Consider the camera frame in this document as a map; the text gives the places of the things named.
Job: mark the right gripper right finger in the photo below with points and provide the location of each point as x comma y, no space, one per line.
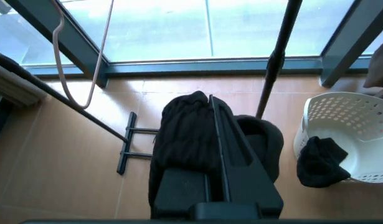
250,186

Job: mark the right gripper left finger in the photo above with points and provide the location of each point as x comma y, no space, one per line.
178,193

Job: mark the black garment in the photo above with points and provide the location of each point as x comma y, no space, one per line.
185,137

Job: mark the pink clothes hanger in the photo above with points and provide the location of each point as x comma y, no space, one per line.
100,59

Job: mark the heap of clothes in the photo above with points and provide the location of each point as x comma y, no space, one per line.
322,165

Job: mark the black clothes rack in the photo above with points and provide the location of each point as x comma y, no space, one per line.
276,63

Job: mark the white laundry basket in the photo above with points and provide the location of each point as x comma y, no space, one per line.
371,149

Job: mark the brown curtain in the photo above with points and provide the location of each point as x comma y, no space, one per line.
381,65
10,84

